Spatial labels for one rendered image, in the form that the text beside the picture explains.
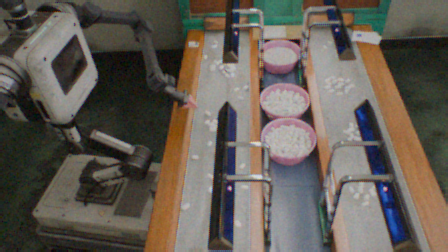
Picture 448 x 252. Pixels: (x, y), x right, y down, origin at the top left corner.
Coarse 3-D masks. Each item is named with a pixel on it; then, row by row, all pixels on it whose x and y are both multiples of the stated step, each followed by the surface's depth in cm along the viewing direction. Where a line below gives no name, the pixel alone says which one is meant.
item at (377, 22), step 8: (264, 16) 255; (272, 16) 254; (280, 16) 254; (288, 16) 253; (296, 16) 253; (360, 16) 251; (368, 16) 251; (376, 16) 251; (384, 16) 250; (184, 24) 261; (192, 24) 261; (200, 24) 260; (264, 24) 258; (272, 24) 258; (280, 24) 258; (288, 24) 257; (296, 24) 257; (376, 24) 255; (384, 24) 255; (184, 32) 265; (376, 32) 259; (184, 40) 270
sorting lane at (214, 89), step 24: (216, 48) 249; (216, 72) 232; (240, 72) 230; (216, 96) 216; (240, 120) 201; (192, 144) 191; (192, 168) 181; (192, 192) 171; (240, 192) 169; (192, 216) 162; (240, 216) 161; (192, 240) 155; (240, 240) 153
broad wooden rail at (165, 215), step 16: (192, 32) 260; (192, 48) 247; (192, 64) 235; (192, 80) 223; (192, 96) 214; (176, 112) 205; (192, 112) 207; (176, 128) 196; (176, 144) 189; (176, 160) 181; (160, 176) 175; (176, 176) 175; (160, 192) 169; (176, 192) 169; (160, 208) 163; (176, 208) 164; (160, 224) 158; (176, 224) 159; (160, 240) 153
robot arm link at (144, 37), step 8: (144, 24) 205; (144, 32) 202; (136, 40) 207; (144, 40) 200; (144, 48) 197; (152, 48) 199; (144, 56) 195; (152, 56) 194; (152, 64) 190; (152, 72) 187; (160, 72) 189; (152, 80) 185; (160, 80) 185; (152, 88) 187
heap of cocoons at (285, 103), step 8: (272, 96) 212; (280, 96) 213; (288, 96) 212; (296, 96) 212; (264, 104) 210; (272, 104) 208; (280, 104) 208; (288, 104) 207; (296, 104) 209; (304, 104) 207; (280, 112) 203; (288, 112) 204; (296, 112) 202
